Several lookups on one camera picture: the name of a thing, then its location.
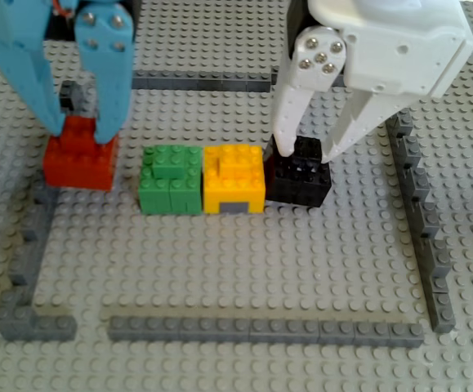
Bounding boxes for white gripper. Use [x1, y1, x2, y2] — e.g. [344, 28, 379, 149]
[271, 0, 473, 163]

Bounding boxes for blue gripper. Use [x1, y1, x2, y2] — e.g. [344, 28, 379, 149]
[0, 0, 144, 146]

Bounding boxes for black brick cube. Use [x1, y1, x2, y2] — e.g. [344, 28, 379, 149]
[263, 136, 333, 209]

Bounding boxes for red brick cube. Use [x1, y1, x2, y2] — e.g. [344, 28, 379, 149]
[42, 115, 120, 192]

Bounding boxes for yellow brick cube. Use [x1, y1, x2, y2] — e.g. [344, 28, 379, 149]
[202, 143, 267, 216]

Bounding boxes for green brick cube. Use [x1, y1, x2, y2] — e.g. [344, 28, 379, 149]
[137, 144, 203, 216]

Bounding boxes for flat grey brick row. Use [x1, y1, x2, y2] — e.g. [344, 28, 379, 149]
[108, 314, 426, 350]
[131, 69, 272, 94]

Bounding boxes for grey studded baseplate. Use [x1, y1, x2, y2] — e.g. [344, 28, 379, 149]
[0, 0, 473, 392]

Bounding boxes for red servo wire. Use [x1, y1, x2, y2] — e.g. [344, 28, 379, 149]
[51, 0, 76, 18]

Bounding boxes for straight toothed grey brick wall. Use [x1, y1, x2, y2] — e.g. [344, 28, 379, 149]
[385, 108, 457, 333]

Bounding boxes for L-shaped toothed grey brick wall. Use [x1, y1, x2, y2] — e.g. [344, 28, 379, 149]
[0, 80, 85, 342]

